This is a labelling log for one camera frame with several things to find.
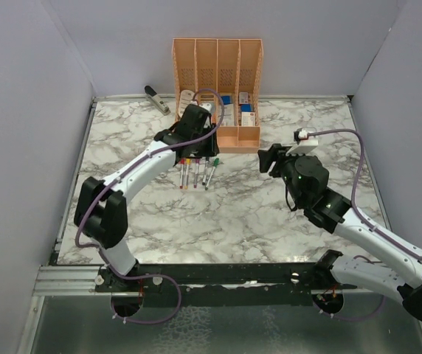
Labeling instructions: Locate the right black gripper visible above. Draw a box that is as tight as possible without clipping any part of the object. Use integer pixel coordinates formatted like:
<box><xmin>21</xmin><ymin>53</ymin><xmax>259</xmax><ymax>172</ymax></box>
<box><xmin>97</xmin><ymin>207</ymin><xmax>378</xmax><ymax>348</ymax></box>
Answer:
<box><xmin>259</xmin><ymin>143</ymin><xmax>308</xmax><ymax>206</ymax></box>

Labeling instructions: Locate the purple white pen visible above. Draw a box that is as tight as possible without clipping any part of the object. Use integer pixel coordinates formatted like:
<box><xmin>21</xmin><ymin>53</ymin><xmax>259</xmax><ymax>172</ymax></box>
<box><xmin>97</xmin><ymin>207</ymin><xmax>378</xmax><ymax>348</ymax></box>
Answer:
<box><xmin>193</xmin><ymin>159</ymin><xmax>201</xmax><ymax>189</ymax></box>

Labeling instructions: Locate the yellow white pen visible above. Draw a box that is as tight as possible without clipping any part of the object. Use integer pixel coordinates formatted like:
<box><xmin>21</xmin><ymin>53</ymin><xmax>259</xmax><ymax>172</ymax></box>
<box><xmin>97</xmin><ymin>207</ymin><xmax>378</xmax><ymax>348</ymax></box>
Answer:
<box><xmin>184</xmin><ymin>159</ymin><xmax>191</xmax><ymax>190</ymax></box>

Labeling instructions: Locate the red white pen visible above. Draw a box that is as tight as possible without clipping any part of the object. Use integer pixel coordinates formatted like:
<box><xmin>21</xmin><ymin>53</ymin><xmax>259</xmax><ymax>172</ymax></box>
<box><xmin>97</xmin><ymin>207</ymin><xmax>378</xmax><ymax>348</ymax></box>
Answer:
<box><xmin>179</xmin><ymin>159</ymin><xmax>185</xmax><ymax>189</ymax></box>

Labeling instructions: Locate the green white pen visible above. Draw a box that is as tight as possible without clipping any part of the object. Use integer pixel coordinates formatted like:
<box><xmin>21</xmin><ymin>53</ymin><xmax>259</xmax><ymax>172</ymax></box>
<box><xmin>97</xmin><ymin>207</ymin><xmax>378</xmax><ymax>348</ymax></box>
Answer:
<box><xmin>205</xmin><ymin>158</ymin><xmax>220</xmax><ymax>190</ymax></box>

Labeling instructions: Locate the blue white pen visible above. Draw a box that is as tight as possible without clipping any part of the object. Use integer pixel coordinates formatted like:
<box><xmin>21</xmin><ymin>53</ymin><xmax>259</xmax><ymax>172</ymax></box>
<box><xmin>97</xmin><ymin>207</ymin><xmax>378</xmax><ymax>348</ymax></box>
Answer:
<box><xmin>201</xmin><ymin>157</ymin><xmax>210</xmax><ymax>186</ymax></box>

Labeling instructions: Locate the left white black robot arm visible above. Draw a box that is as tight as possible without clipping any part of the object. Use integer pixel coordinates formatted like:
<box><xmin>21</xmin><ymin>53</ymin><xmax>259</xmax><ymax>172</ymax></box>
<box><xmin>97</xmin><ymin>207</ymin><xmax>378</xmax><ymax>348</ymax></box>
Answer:
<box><xmin>74</xmin><ymin>102</ymin><xmax>218</xmax><ymax>291</ymax></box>

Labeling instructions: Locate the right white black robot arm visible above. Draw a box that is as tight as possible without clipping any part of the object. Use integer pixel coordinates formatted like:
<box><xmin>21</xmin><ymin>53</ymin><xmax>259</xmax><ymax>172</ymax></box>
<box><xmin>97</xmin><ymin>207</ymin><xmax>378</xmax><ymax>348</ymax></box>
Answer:
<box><xmin>257</xmin><ymin>144</ymin><xmax>422</xmax><ymax>322</ymax></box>

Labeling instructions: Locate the white oval card pack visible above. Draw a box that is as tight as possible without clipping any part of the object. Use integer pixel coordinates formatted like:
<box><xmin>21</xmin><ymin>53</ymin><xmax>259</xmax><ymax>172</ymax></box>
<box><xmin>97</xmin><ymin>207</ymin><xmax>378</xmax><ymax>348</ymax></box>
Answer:
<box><xmin>177</xmin><ymin>89</ymin><xmax>198</xmax><ymax>119</ymax></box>

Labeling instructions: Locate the blue box in organizer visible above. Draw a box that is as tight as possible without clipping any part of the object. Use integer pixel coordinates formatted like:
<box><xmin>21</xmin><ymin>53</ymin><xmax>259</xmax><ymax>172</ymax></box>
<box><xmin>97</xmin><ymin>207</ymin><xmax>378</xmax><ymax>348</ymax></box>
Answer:
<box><xmin>221</xmin><ymin>95</ymin><xmax>232</xmax><ymax>105</ymax></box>

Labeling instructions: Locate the white red box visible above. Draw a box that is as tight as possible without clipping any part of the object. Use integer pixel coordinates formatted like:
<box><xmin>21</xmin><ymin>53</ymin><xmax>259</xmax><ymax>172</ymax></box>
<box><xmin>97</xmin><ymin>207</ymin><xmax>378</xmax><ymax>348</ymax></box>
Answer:
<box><xmin>241</xmin><ymin>112</ymin><xmax>256</xmax><ymax>127</ymax></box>

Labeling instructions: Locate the black grey stapler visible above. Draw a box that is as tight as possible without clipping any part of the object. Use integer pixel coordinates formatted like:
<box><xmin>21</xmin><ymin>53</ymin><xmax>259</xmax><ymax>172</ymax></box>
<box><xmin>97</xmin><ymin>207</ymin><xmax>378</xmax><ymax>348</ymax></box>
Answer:
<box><xmin>144</xmin><ymin>85</ymin><xmax>170</xmax><ymax>115</ymax></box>

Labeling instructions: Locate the orange plastic desk organizer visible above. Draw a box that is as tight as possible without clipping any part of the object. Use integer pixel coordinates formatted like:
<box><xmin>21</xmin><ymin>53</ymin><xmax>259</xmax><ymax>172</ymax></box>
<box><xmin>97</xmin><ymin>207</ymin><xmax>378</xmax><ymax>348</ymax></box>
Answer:
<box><xmin>172</xmin><ymin>38</ymin><xmax>263</xmax><ymax>153</ymax></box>

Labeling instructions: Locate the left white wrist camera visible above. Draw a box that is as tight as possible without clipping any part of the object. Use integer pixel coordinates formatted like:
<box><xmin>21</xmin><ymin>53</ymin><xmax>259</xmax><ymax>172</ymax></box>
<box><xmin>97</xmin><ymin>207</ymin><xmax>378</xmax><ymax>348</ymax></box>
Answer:
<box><xmin>198</xmin><ymin>102</ymin><xmax>216</xmax><ymax>114</ymax></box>

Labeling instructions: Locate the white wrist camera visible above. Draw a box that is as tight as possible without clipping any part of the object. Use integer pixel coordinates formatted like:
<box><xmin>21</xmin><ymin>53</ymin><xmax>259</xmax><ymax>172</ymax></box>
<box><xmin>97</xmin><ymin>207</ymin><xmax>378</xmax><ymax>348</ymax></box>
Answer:
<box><xmin>198</xmin><ymin>102</ymin><xmax>216</xmax><ymax>114</ymax></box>
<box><xmin>286</xmin><ymin>128</ymin><xmax>319</xmax><ymax>156</ymax></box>

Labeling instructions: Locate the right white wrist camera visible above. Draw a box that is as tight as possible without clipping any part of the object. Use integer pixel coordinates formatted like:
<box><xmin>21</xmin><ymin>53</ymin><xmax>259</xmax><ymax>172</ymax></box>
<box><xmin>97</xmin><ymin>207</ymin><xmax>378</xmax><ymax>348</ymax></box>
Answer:
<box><xmin>286</xmin><ymin>128</ymin><xmax>319</xmax><ymax>156</ymax></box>

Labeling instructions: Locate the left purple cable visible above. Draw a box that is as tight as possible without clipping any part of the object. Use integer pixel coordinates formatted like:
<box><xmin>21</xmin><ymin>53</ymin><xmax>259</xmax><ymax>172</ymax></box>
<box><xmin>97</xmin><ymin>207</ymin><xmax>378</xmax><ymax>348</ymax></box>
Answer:
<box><xmin>75</xmin><ymin>88</ymin><xmax>224</xmax><ymax>325</ymax></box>

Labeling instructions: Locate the purple cable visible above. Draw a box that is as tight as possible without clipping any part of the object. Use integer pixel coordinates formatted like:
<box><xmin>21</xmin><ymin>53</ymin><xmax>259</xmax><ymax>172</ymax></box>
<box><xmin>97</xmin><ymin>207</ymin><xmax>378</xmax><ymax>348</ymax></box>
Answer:
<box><xmin>308</xmin><ymin>128</ymin><xmax>422</xmax><ymax>325</ymax></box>
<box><xmin>75</xmin><ymin>88</ymin><xmax>224</xmax><ymax>325</ymax></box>

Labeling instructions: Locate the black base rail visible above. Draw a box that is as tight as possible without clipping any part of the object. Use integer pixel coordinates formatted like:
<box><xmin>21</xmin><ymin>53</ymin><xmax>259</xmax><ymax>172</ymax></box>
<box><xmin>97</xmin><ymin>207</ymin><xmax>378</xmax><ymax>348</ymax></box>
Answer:
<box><xmin>95</xmin><ymin>262</ymin><xmax>343</xmax><ymax>308</ymax></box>

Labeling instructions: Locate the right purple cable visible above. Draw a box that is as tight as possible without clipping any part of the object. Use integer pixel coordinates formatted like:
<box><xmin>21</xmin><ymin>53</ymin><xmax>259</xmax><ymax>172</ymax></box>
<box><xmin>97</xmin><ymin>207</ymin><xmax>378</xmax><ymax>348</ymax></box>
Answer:
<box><xmin>308</xmin><ymin>128</ymin><xmax>422</xmax><ymax>325</ymax></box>

